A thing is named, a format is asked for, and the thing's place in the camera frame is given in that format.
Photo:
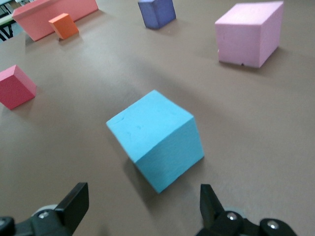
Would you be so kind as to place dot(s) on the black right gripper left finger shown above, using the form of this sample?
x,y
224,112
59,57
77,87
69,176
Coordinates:
x,y
71,206

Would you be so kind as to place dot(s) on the orange foam block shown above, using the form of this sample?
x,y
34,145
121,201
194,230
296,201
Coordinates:
x,y
65,27

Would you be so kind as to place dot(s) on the pink plastic bin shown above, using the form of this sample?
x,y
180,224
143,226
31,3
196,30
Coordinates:
x,y
44,12

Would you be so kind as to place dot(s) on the pink foam block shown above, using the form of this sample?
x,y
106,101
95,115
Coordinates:
x,y
246,37

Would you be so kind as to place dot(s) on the red foam block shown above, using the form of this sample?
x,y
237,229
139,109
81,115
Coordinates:
x,y
14,91

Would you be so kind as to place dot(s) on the brown table cover sheet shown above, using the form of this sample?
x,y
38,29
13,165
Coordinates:
x,y
73,147

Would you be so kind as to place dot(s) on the purple foam block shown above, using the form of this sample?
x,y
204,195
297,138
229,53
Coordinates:
x,y
157,13

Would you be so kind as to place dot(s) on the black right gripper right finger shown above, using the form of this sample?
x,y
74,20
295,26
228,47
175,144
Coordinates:
x,y
211,211

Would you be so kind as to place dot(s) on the light blue foam block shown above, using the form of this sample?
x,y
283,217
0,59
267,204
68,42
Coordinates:
x,y
152,137

